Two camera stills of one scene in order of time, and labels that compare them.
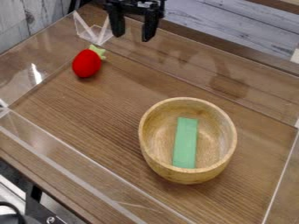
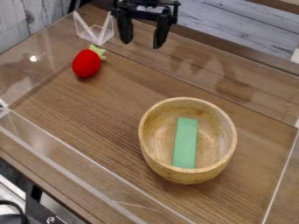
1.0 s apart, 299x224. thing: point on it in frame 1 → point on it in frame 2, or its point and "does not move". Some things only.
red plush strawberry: (87, 61) does not move
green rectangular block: (185, 152) does not move
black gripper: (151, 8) → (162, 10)
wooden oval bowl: (189, 139) does not move
